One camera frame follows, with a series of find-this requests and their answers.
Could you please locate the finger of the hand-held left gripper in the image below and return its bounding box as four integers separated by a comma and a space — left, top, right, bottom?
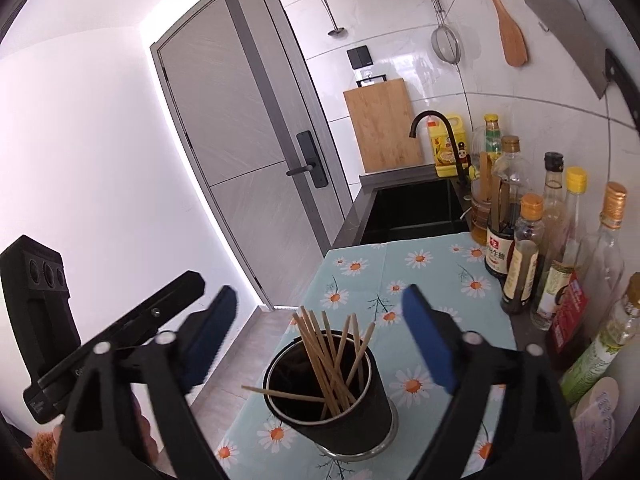
36, 270, 207, 388

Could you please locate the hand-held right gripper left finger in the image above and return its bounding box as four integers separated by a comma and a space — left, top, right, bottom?
54, 285, 238, 480

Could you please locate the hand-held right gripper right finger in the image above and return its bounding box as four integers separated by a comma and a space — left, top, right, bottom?
401, 284, 583, 480

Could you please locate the bundle of wooden chopsticks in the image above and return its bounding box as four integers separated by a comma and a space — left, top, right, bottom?
241, 306, 376, 421

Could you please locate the black cylindrical utensil holder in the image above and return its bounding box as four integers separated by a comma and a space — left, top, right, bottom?
264, 330, 398, 460

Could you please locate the daisy print tablecloth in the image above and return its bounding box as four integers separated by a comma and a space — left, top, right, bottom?
212, 240, 518, 480

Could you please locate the dark soy sauce bottle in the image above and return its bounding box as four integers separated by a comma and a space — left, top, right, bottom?
484, 225, 519, 279

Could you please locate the sauce bottle orange cap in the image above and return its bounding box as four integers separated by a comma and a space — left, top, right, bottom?
501, 193, 546, 316

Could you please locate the clear oil bottle yellow cap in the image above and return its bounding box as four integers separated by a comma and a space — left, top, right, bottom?
471, 113, 503, 246

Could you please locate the black kitchen sink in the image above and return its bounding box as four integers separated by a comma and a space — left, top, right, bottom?
360, 176, 473, 247

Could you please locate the red label bottle gold cap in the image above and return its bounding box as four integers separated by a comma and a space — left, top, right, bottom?
545, 181, 629, 371

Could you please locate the white sugar bag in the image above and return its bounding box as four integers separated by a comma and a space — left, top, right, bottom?
570, 375, 626, 480

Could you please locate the clear bottle brown cap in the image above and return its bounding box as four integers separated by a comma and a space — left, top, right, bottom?
492, 135, 532, 241

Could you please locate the yellow oil jug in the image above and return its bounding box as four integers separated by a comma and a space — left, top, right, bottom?
426, 112, 471, 178

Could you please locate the grey door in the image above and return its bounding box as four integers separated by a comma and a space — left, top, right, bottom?
150, 0, 361, 311

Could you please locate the clear bottle black cap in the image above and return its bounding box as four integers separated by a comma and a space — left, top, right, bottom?
541, 152, 568, 261

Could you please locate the black curved faucet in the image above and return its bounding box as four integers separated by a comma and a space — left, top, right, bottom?
410, 111, 473, 186

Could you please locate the wooden cutting board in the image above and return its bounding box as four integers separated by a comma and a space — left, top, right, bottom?
343, 74, 423, 173

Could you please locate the metal mesh strainer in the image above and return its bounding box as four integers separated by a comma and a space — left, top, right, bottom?
410, 0, 463, 65

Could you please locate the wooden spatula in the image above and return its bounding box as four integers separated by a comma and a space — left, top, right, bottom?
467, 0, 528, 67

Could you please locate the metal ladle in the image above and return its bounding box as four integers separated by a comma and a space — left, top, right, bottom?
315, 0, 347, 37

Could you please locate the black door handle lock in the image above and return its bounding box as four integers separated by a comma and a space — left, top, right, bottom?
286, 131, 329, 190

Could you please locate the steel cleaver black handle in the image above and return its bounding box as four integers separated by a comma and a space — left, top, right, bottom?
517, 0, 640, 133

